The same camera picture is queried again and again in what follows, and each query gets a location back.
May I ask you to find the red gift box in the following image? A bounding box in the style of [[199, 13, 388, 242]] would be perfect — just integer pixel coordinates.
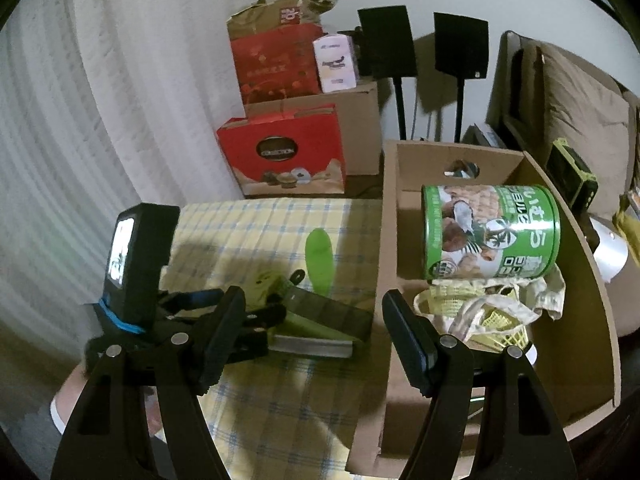
[[216, 105, 347, 198]]

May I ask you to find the brown cardboard box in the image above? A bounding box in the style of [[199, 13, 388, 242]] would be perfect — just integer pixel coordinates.
[[346, 141, 622, 476], [245, 80, 381, 177]]

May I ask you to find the white cylinder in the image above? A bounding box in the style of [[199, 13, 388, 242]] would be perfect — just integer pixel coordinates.
[[587, 212, 628, 283]]

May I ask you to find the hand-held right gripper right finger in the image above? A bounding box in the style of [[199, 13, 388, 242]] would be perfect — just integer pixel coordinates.
[[381, 289, 578, 480]]

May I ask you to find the yellow cloth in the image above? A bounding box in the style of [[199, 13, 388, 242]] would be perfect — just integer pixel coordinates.
[[617, 192, 640, 241]]

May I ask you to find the brown sofa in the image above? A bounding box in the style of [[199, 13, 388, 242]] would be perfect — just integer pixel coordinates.
[[487, 30, 640, 341]]

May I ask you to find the pink tissue pack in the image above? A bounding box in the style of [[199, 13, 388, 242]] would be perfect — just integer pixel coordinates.
[[313, 34, 358, 93]]

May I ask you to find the black speaker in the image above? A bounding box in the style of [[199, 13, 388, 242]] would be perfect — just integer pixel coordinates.
[[357, 6, 418, 78], [433, 12, 489, 81]]

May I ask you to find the black speaker stand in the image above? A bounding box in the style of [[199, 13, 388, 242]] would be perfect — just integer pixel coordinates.
[[454, 79, 466, 143], [395, 77, 407, 141]]

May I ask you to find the patterned cream cloth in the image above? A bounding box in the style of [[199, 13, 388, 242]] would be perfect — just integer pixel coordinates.
[[412, 267, 566, 346]]

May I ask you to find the closed brown cardboard box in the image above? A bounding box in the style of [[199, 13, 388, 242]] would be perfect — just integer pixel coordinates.
[[245, 80, 381, 177]]

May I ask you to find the red gift bag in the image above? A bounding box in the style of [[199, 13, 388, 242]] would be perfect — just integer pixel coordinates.
[[230, 22, 326, 106]]

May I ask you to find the green snack tin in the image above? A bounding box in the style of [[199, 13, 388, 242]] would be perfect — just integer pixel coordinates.
[[421, 183, 562, 281]]

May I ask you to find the crumpled brown paper bag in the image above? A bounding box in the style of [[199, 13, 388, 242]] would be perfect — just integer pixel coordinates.
[[227, 0, 338, 36]]

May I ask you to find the yellow checked tablecloth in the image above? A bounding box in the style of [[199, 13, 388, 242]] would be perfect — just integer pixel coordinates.
[[65, 197, 386, 480]]

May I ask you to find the bright green plastic piece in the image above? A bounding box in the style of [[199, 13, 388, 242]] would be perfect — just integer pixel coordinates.
[[305, 228, 333, 295]]

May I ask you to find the white curtain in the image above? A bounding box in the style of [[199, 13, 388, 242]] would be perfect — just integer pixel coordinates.
[[0, 0, 166, 321]]

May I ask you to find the green and black device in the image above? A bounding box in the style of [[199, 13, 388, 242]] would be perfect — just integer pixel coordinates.
[[546, 137, 598, 209]]

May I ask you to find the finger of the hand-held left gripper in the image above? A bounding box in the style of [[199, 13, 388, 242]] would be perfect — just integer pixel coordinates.
[[160, 270, 306, 312], [220, 304, 287, 361]]

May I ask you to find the large brown sofa cushion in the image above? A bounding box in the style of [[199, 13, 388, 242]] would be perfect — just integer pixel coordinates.
[[537, 42, 632, 196]]

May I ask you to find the dark green box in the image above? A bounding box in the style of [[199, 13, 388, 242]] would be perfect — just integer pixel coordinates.
[[282, 287, 374, 346]]

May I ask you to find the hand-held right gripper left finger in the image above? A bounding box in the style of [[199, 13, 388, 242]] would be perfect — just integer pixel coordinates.
[[49, 285, 247, 480]]

